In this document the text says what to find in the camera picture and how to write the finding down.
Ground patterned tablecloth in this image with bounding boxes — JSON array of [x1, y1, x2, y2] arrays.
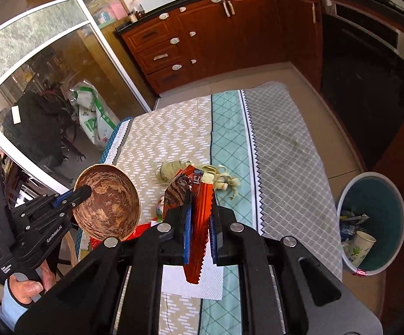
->
[[76, 82, 344, 335]]

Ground white paper napkin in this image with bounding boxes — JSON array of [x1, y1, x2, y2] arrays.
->
[[161, 248, 224, 301]]

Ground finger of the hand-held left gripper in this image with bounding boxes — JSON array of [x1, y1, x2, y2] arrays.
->
[[13, 186, 92, 219], [20, 207, 77, 240]]

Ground pink box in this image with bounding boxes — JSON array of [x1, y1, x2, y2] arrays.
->
[[97, 0, 127, 25]]

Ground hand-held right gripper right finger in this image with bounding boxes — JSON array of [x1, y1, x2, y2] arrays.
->
[[209, 193, 384, 335]]

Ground wooden kitchen cabinets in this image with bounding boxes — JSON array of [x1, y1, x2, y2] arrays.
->
[[116, 0, 404, 322]]

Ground clear condiment bottle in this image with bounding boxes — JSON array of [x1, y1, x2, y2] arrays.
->
[[128, 0, 146, 23]]

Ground person's left forearm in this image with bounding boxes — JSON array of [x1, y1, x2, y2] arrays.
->
[[0, 279, 28, 332]]

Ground black office chair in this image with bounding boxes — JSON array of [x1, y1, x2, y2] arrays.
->
[[3, 91, 87, 168]]

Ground beige raffia bundle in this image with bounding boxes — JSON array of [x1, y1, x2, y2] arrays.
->
[[153, 161, 242, 201]]

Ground orange snack wrapper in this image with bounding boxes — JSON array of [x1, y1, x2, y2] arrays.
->
[[163, 166, 214, 284]]

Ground glass sliding door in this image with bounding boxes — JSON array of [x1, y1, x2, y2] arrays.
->
[[0, 0, 154, 196]]

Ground small printed packet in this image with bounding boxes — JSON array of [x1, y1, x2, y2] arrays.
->
[[154, 195, 168, 222]]

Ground white paper cup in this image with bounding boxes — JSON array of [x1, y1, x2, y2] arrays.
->
[[348, 230, 377, 269]]

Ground black built-in oven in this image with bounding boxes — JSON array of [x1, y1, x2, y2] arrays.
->
[[319, 0, 404, 168]]

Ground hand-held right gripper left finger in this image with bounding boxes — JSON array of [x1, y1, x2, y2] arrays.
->
[[15, 190, 193, 335]]

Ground grey teal trash bin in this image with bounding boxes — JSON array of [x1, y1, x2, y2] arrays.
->
[[336, 172, 404, 277]]

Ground red plastic wrapper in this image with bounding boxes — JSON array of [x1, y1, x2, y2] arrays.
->
[[89, 221, 164, 250]]

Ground brown coconut shell bowl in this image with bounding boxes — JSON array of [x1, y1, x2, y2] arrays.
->
[[73, 163, 140, 242]]

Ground green white plastic bag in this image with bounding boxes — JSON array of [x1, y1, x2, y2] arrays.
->
[[70, 82, 120, 150]]

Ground person's left hand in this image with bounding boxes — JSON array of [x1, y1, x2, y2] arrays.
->
[[8, 267, 54, 304]]

